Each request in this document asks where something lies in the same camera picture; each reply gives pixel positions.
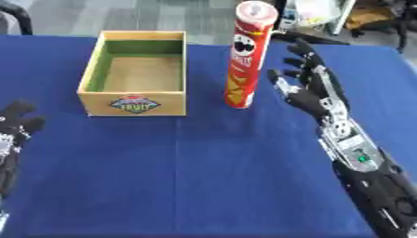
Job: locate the black tripod leg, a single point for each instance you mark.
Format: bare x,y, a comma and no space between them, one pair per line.
304,36

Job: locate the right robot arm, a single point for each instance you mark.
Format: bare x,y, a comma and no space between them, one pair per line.
374,173

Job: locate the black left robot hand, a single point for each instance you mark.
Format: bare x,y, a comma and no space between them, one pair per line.
15,130

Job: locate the tan cardboard box green inside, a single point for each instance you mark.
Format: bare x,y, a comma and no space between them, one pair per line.
136,74

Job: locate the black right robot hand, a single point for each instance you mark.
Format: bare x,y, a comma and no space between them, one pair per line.
310,98

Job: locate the black chair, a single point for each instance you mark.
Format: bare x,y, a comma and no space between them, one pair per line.
13,15

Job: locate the red tall chip can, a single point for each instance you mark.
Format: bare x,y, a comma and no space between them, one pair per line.
247,55

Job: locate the brown chair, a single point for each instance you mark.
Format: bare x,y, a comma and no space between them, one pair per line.
380,18

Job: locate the white cabinet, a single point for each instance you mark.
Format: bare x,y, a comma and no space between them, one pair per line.
312,14

